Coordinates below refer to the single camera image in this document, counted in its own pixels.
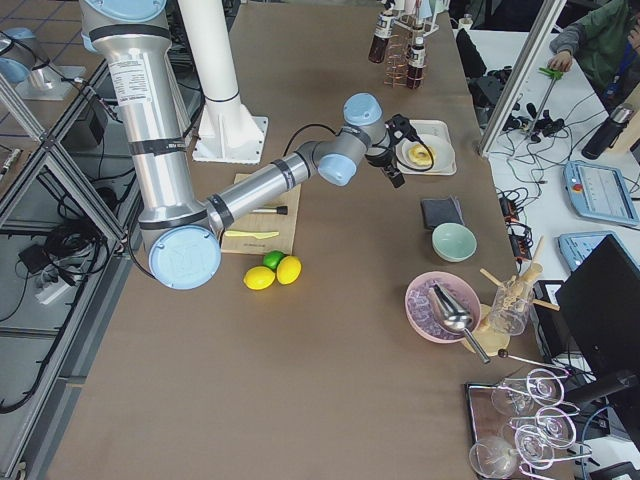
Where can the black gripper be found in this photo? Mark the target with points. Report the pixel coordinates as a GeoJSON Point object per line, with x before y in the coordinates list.
{"type": "Point", "coordinates": [381, 159]}

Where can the tea bottle white cap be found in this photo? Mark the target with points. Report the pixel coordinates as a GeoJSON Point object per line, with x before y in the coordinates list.
{"type": "Point", "coordinates": [381, 36]}

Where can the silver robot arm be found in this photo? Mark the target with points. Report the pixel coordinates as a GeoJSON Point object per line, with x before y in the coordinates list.
{"type": "Point", "coordinates": [179, 231]}

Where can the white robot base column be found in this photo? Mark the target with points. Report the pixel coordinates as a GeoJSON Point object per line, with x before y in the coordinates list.
{"type": "Point", "coordinates": [227, 131]}

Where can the white serving tray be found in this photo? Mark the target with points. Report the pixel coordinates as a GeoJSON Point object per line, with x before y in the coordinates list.
{"type": "Point", "coordinates": [432, 127]}

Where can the tea bottle in rack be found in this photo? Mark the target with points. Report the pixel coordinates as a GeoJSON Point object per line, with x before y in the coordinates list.
{"type": "Point", "coordinates": [415, 63]}

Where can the wine glass on tray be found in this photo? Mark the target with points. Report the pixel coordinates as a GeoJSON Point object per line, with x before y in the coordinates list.
{"type": "Point", "coordinates": [524, 395]}

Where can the black glass tray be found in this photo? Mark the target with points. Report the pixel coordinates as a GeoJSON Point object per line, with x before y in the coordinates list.
{"type": "Point", "coordinates": [492, 454]}

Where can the white round plate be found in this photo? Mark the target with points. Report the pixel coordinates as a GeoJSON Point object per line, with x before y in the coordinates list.
{"type": "Point", "coordinates": [444, 161]}

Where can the grey folded cloth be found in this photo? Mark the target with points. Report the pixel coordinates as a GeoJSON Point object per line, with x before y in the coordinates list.
{"type": "Point", "coordinates": [437, 211]}

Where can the mint green bowl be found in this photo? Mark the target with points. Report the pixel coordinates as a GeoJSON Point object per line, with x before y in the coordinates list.
{"type": "Point", "coordinates": [454, 242]}

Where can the steel muddler stick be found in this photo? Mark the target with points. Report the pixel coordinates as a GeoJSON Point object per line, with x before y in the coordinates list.
{"type": "Point", "coordinates": [273, 210]}

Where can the wooden cutting board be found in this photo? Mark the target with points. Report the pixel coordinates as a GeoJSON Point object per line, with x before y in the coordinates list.
{"type": "Point", "coordinates": [284, 225]}

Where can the pink bowl with ice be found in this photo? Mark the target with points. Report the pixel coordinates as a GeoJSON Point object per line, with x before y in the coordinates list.
{"type": "Point", "coordinates": [425, 312]}

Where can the yellow lemon back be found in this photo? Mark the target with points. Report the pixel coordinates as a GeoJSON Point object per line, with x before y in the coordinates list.
{"type": "Point", "coordinates": [288, 270]}

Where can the yellow lemon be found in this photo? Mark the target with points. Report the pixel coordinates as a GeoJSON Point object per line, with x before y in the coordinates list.
{"type": "Point", "coordinates": [288, 270]}
{"type": "Point", "coordinates": [259, 278]}

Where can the yellow plastic knife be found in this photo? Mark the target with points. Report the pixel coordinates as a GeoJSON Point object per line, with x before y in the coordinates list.
{"type": "Point", "coordinates": [259, 235]}

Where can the green lime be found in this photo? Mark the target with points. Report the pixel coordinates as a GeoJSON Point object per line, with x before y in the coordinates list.
{"type": "Point", "coordinates": [272, 259]}

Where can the steel ice scoop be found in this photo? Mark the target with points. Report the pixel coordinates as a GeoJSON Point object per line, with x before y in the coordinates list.
{"type": "Point", "coordinates": [452, 316]}

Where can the yellow lemon front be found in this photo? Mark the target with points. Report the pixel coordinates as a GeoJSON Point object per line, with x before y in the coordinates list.
{"type": "Point", "coordinates": [259, 278]}

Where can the glass jar with sticks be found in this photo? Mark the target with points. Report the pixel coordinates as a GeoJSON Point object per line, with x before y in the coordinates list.
{"type": "Point", "coordinates": [514, 298]}

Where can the blue teach pendant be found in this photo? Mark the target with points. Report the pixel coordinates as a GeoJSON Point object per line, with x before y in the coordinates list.
{"type": "Point", "coordinates": [599, 193]}

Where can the black water bottle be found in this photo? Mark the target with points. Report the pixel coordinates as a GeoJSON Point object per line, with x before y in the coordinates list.
{"type": "Point", "coordinates": [608, 132]}

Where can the black monitor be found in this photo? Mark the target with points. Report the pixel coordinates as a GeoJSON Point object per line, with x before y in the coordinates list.
{"type": "Point", "coordinates": [600, 305]}

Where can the glazed ring donut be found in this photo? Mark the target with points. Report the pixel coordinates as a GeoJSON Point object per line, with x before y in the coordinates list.
{"type": "Point", "coordinates": [420, 156]}

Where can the copper wire bottle rack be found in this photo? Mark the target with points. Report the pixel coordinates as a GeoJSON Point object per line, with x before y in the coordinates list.
{"type": "Point", "coordinates": [405, 29]}

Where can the aluminium frame post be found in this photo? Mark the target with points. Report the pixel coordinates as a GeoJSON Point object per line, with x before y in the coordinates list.
{"type": "Point", "coordinates": [535, 41]}

